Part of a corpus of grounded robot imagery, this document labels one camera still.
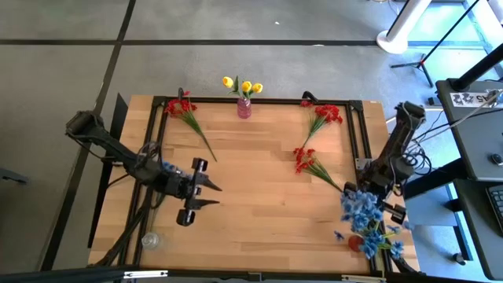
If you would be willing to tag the thick black pole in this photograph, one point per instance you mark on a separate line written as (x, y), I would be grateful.
(477, 70)

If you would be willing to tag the red vase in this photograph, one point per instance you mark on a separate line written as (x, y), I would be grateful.
(355, 243)

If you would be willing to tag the black round knob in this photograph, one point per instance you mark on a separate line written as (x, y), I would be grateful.
(497, 159)

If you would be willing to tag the red artificial flower bunch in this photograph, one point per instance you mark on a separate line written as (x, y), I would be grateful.
(182, 108)
(306, 159)
(326, 114)

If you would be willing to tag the clear glass vase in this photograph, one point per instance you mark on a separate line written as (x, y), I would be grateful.
(151, 240)

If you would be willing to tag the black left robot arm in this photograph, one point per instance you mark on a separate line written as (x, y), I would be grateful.
(114, 145)

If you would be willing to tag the black desk leg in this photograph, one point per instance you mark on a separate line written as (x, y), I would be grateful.
(432, 178)

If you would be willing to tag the yellow tulip with green leaves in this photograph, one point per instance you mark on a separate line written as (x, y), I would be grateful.
(228, 81)
(246, 86)
(257, 87)

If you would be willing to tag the silver plate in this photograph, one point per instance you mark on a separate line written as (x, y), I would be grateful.
(145, 274)
(363, 279)

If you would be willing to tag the black aluminium table frame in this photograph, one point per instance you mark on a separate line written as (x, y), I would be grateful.
(275, 101)

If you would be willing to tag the silver corner bracket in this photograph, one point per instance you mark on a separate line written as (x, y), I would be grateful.
(362, 162)

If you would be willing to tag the grey keyboard desk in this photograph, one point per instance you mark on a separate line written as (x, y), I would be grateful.
(477, 236)

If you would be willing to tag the black keyboard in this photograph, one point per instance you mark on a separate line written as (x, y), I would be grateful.
(497, 204)

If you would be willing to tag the small dark adapter box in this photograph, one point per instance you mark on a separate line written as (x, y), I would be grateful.
(432, 101)

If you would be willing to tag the black tripod stand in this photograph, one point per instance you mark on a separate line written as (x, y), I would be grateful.
(422, 61)

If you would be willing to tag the dark chair foot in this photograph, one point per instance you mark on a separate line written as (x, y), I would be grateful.
(13, 177)

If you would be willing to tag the floor stand with round base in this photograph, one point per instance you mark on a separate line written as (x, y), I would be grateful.
(395, 37)

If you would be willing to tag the pink glass vase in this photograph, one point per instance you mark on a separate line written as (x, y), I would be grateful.
(244, 108)

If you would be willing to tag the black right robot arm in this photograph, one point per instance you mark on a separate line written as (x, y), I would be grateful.
(397, 145)

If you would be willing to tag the black caster wheel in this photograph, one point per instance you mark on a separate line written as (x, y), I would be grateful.
(457, 258)

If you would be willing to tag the black beam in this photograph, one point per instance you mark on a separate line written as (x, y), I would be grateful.
(59, 275)

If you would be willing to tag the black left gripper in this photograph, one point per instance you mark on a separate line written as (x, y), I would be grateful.
(177, 184)

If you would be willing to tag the white printed marker tag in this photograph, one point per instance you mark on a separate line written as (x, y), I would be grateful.
(469, 99)

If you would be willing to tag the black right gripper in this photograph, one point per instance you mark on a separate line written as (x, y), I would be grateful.
(393, 208)

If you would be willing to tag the black clamp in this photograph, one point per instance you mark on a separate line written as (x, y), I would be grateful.
(310, 95)
(181, 93)

